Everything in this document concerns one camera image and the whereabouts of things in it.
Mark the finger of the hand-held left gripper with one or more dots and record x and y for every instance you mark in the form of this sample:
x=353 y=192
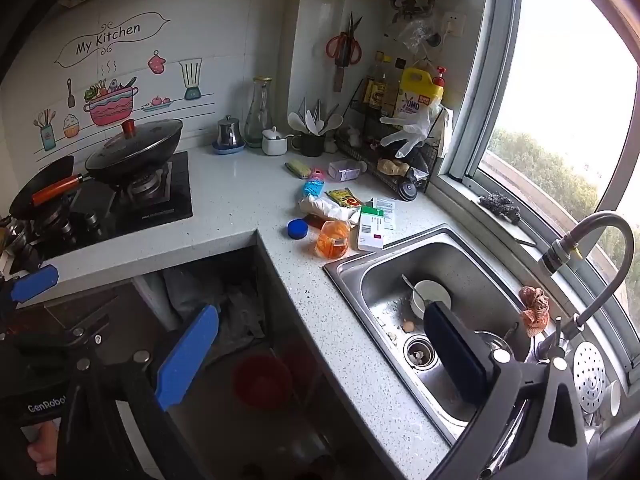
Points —
x=35 y=282
x=90 y=322

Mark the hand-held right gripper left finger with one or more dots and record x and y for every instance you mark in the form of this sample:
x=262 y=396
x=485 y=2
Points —
x=187 y=355

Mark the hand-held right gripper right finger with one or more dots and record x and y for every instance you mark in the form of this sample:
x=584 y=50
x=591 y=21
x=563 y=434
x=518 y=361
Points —
x=455 y=355

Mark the red plastic bucket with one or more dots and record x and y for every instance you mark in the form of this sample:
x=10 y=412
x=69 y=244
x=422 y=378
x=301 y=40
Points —
x=262 y=380

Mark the green white medicine box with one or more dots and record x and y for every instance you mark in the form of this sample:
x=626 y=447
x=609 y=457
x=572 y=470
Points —
x=371 y=230

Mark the white paper leaflet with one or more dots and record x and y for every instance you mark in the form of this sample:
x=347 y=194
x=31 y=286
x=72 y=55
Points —
x=387 y=210

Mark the blue bottle cap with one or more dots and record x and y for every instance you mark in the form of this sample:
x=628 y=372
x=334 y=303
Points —
x=297 y=229

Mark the yellow seasoning packet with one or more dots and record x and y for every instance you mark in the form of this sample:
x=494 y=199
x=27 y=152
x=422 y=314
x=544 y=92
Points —
x=344 y=196

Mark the pink blue packet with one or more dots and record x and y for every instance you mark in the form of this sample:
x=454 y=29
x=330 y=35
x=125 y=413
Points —
x=314 y=186

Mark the small white purple box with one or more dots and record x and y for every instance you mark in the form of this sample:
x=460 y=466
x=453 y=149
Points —
x=345 y=170

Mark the person's left hand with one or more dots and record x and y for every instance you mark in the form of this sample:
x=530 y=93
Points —
x=45 y=447

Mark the eggshell piece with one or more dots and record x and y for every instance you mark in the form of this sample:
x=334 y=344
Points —
x=409 y=326

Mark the white plastic bag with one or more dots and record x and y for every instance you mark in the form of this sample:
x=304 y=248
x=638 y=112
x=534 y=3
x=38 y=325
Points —
x=240 y=310

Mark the metal spoon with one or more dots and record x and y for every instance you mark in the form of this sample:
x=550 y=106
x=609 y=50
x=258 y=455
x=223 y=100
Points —
x=414 y=289

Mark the orange dish rag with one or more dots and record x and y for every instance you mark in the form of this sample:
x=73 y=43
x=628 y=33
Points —
x=534 y=310

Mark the stainless steel sink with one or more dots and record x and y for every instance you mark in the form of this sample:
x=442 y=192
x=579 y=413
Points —
x=470 y=260

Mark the black gas stove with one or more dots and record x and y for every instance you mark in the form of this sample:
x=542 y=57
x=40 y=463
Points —
x=150 y=205

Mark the metal cabinet panel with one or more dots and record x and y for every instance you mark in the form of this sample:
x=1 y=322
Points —
x=320 y=385

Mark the perforated steel steamer plate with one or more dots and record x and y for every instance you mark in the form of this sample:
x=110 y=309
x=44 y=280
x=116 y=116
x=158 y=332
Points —
x=590 y=375

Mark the black wok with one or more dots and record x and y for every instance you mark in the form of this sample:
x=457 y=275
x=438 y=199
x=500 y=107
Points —
x=127 y=170

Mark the steel wool scourer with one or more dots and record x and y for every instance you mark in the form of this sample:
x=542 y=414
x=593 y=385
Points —
x=500 y=205

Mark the black sink plug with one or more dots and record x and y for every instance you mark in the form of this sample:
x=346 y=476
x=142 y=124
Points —
x=407 y=191

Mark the black wok lid red knob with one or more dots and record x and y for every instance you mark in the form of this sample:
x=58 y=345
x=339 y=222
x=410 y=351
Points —
x=147 y=137

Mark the ginger root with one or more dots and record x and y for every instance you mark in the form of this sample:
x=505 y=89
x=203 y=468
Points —
x=392 y=166

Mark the grey flexible faucet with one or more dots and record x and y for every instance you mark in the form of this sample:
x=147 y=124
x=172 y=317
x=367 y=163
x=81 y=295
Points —
x=615 y=230

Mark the blue saucer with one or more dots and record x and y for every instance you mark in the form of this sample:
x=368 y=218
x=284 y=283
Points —
x=229 y=149

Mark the yellow scrub brush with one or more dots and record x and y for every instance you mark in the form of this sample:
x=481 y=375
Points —
x=298 y=168

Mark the small steel pot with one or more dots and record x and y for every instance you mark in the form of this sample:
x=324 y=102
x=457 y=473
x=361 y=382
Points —
x=230 y=132

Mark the white rubber glove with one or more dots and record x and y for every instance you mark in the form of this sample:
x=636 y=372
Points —
x=407 y=132

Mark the white sugar bowl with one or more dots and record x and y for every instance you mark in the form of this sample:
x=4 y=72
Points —
x=275 y=145

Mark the garlic bulb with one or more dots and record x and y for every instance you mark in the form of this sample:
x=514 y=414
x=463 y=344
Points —
x=354 y=136

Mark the dark green mug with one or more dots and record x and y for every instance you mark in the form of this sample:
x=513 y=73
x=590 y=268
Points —
x=310 y=146

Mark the glass carafe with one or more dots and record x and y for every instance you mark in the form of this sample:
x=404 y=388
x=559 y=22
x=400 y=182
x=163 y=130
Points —
x=259 y=110

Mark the yellow detergent jug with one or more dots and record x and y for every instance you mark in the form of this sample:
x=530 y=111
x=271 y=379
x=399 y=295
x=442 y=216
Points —
x=417 y=95

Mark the bunch of white spoons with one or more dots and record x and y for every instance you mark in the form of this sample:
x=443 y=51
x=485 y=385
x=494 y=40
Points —
x=312 y=120

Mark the dark sauce bottle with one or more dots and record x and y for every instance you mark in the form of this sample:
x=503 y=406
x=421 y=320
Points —
x=390 y=92

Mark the oil bottle yellow label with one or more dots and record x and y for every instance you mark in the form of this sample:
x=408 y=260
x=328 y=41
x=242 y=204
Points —
x=372 y=87

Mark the hanging clear plastic bag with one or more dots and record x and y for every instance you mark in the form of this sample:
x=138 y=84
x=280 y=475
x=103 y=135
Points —
x=417 y=35

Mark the red scissors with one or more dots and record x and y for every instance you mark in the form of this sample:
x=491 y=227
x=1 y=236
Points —
x=344 y=47

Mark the cartoon kitchen wall sticker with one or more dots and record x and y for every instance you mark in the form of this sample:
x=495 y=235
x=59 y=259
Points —
x=112 y=35

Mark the window frame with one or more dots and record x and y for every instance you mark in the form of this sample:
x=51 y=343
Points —
x=492 y=85

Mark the white wall socket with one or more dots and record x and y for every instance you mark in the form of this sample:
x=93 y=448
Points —
x=452 y=25

